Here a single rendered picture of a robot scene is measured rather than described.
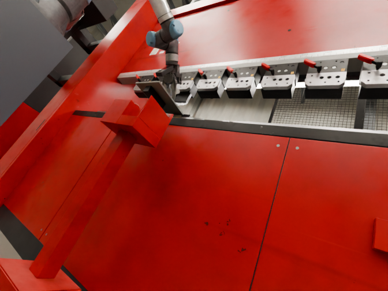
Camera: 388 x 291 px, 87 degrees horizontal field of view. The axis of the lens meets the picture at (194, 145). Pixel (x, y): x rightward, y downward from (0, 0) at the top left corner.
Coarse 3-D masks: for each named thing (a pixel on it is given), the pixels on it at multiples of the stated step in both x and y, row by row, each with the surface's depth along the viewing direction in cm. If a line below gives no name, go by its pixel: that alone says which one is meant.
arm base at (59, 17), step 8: (32, 0) 57; (40, 0) 59; (48, 0) 60; (56, 0) 62; (40, 8) 58; (48, 8) 60; (56, 8) 62; (64, 8) 64; (48, 16) 59; (56, 16) 62; (64, 16) 65; (56, 24) 62; (64, 24) 66; (64, 32) 67
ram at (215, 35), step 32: (256, 0) 150; (288, 0) 133; (320, 0) 118; (352, 0) 107; (384, 0) 98; (192, 32) 167; (224, 32) 146; (256, 32) 129; (288, 32) 116; (320, 32) 105; (352, 32) 96; (384, 32) 88; (128, 64) 190; (160, 64) 162; (192, 64) 142; (256, 64) 113; (352, 64) 91
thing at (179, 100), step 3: (180, 93) 135; (183, 93) 134; (186, 93) 132; (189, 93) 131; (177, 96) 134; (180, 96) 133; (183, 96) 132; (186, 96) 130; (189, 96) 130; (177, 99) 133; (180, 99) 131; (183, 99) 130; (186, 99) 128; (177, 102) 132; (180, 102) 131; (183, 102) 130; (186, 102) 128
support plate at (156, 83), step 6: (138, 84) 111; (144, 84) 109; (150, 84) 106; (156, 84) 104; (156, 90) 109; (162, 90) 106; (162, 96) 112; (168, 96) 110; (168, 102) 115; (174, 102) 113; (168, 108) 121; (174, 108) 118; (174, 114) 125; (180, 114) 122
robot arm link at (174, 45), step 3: (177, 39) 115; (171, 42) 112; (174, 42) 114; (177, 42) 115; (171, 45) 113; (174, 45) 114; (177, 45) 116; (168, 48) 113; (171, 48) 114; (174, 48) 114; (177, 48) 116; (165, 51) 116; (168, 51) 115; (171, 51) 114; (174, 51) 115; (177, 51) 116
